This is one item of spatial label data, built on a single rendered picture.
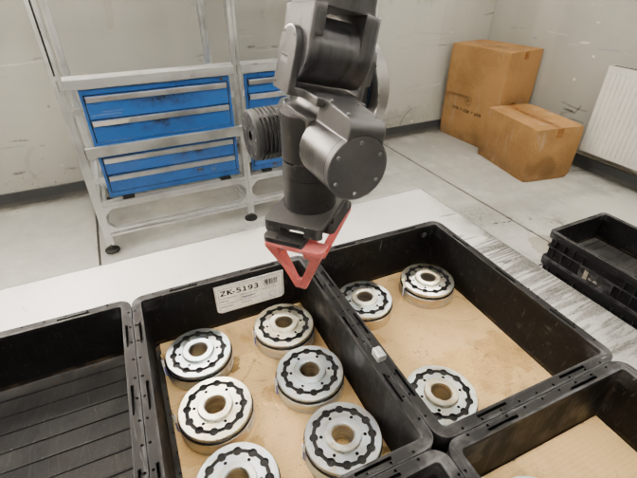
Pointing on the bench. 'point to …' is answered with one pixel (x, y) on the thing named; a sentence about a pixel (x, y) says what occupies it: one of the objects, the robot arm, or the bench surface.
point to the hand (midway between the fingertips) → (310, 266)
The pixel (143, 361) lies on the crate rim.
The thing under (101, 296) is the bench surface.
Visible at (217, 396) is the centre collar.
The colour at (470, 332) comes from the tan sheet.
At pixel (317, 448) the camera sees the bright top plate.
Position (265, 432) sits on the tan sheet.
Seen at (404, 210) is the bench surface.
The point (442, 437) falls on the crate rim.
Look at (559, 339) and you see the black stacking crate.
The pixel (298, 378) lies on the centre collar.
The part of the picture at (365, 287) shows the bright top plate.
